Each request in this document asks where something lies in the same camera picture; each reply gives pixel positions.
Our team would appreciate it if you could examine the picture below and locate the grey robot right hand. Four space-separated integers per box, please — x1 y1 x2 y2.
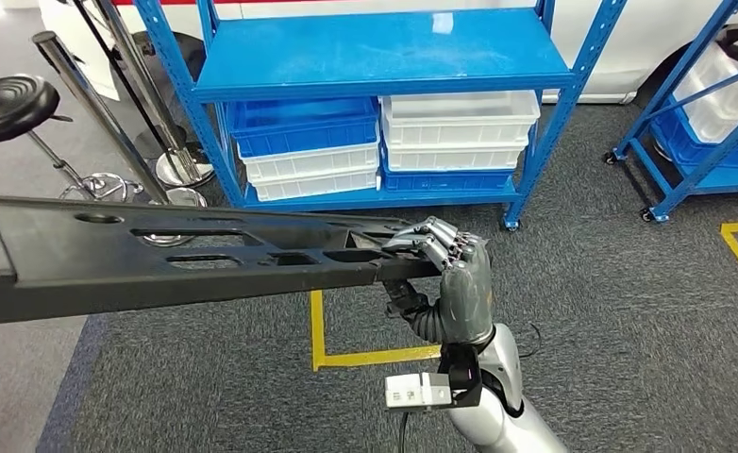
381 215 495 347

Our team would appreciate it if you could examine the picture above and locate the long black plastic part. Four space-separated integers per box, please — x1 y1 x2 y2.
0 194 445 336

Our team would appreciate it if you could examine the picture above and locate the blue metal shelf rack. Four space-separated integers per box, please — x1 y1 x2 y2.
603 0 738 225
132 0 629 232

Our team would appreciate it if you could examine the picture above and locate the white plastic bin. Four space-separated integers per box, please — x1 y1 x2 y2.
675 75 738 146
379 90 542 148
384 140 528 173
691 37 738 105
250 168 379 203
237 142 381 184

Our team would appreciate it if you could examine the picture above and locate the blue plastic bin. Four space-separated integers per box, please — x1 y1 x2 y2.
227 96 381 159
650 103 738 171

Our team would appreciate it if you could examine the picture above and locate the black round stool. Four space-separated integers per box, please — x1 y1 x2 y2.
0 74 146 203

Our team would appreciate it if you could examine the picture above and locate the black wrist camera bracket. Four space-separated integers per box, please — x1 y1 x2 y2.
437 342 485 411

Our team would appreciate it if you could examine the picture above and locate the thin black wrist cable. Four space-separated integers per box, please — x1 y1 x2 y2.
517 322 543 361

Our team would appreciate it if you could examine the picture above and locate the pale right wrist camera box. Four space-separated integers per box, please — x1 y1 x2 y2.
384 373 453 412

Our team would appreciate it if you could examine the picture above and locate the chrome stanchion post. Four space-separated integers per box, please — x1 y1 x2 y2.
31 31 209 248
72 0 215 189

